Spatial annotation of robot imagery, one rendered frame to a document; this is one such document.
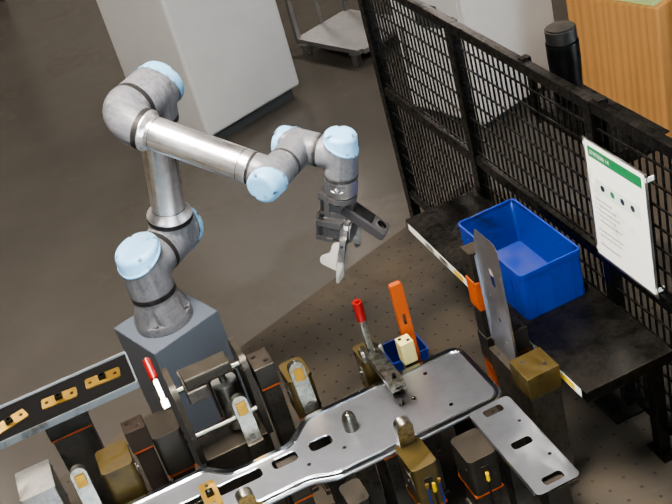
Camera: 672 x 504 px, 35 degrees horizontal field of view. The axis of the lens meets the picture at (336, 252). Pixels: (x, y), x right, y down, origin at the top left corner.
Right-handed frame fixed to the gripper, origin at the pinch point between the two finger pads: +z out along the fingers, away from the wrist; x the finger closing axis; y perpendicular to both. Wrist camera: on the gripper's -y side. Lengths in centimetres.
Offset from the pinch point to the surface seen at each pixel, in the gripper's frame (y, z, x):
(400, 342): -14.6, 13.0, 8.3
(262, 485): 5, 25, 48
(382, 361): -12.4, 12.9, 15.9
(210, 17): 174, 89, -306
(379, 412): -14.3, 20.2, 24.7
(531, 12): 4, 70, -319
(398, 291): -12.7, 1.5, 4.2
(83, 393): 52, 20, 39
